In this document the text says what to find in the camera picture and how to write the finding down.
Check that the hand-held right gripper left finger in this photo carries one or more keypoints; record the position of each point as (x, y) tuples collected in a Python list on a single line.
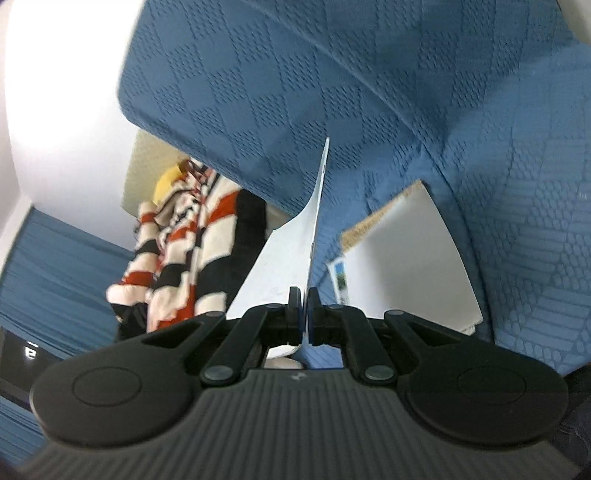
[(298, 323)]

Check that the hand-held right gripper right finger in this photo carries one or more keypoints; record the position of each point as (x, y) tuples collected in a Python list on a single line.
[(315, 323)]

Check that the purple book with gold border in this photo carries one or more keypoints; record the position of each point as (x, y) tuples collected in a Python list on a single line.
[(415, 267)]

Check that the red black white striped sweater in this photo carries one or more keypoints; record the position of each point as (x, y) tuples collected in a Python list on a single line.
[(175, 258)]

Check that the yellow plush toy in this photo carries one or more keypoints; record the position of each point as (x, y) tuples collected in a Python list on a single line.
[(166, 184)]

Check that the beige cushion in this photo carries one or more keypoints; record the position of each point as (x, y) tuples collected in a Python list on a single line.
[(138, 184)]

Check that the blue textured seat cushion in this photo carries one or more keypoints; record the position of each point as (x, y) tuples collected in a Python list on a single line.
[(531, 184), (231, 92)]

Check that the blue pleated cloth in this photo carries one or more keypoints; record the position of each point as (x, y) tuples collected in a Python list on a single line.
[(55, 277)]

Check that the black glossy device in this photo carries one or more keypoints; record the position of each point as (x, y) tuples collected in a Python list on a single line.
[(23, 364)]

